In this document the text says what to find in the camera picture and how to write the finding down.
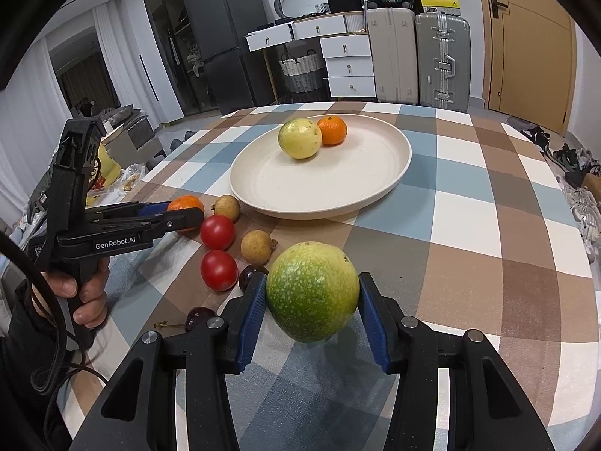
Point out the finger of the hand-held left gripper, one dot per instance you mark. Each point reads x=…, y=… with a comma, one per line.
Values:
x=183, y=220
x=155, y=207

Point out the cream round plate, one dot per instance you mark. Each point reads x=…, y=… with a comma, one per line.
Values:
x=328, y=183

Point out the woven laundry basket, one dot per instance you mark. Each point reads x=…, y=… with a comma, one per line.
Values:
x=303, y=73

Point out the person's left hand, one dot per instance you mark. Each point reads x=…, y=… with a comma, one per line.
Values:
x=91, y=300

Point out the checked tablecloth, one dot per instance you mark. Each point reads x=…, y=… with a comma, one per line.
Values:
x=469, y=225

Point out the person's left forearm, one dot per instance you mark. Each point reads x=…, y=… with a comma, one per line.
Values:
x=23, y=366

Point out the orange tangerine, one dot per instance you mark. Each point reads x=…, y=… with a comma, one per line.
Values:
x=185, y=204
x=333, y=131

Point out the brown longan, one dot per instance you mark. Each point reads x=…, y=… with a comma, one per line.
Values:
x=256, y=246
x=227, y=207

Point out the yellow and black box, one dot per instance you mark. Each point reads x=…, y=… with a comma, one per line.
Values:
x=439, y=5

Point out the red tomato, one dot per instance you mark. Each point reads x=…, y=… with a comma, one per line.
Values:
x=218, y=270
x=217, y=232

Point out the white drawer cabinet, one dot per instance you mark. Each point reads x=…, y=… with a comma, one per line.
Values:
x=347, y=65

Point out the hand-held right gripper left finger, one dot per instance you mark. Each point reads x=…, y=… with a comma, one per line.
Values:
x=251, y=319

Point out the pale yellow passion fruit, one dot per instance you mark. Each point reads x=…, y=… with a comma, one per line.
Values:
x=299, y=138

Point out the green speckled passion fruit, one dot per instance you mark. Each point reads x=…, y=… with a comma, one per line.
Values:
x=312, y=291

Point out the wooden door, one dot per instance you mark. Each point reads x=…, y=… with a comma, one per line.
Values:
x=535, y=56

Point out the yellow bottle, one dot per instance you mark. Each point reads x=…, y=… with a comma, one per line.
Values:
x=107, y=167

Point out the dark grey fridge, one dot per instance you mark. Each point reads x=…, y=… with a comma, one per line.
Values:
x=225, y=33

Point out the dark red cherry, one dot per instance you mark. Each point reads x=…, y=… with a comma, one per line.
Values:
x=247, y=276
x=199, y=317

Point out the small white basket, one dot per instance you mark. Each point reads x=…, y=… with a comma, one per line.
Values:
x=321, y=8

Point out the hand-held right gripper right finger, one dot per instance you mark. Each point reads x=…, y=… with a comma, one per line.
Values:
x=373, y=324

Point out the white curtain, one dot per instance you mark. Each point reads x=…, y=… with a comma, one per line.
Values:
x=122, y=56

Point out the beige suitcase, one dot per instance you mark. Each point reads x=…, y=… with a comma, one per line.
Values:
x=392, y=56

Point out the silver suitcase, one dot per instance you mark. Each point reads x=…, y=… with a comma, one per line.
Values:
x=441, y=42

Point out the pile of shoes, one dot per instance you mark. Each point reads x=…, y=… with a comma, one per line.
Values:
x=577, y=169

